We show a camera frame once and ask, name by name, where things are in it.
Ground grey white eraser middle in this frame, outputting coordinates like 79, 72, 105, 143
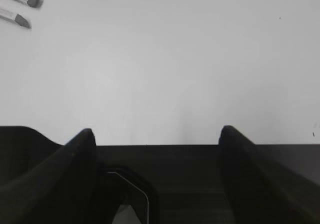
0, 7, 31, 29

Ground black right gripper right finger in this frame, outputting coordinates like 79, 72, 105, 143
218, 125, 320, 224

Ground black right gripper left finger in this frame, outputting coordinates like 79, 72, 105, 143
0, 127, 97, 224

